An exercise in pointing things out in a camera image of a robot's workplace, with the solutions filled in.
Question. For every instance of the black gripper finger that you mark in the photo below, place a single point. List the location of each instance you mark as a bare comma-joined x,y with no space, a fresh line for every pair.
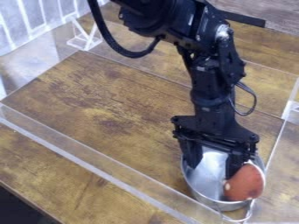
237,157
191,151

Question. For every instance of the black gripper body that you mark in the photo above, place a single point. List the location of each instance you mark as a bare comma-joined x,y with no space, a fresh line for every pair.
213,134

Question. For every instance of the red white plush mushroom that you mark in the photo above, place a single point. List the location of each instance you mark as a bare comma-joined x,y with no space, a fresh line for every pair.
245,185

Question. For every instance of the silver metal pot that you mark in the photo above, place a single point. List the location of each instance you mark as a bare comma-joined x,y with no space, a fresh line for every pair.
205,183

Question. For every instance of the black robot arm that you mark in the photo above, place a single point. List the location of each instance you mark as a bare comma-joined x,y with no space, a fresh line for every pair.
193,26

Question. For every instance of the black bar on table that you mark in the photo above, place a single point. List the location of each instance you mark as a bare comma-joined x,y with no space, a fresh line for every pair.
244,19

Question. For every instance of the clear acrylic enclosure wall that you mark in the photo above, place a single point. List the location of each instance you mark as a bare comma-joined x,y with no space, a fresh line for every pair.
86,146

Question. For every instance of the clear acrylic triangle bracket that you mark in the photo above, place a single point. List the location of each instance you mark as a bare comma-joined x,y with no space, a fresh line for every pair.
84,40

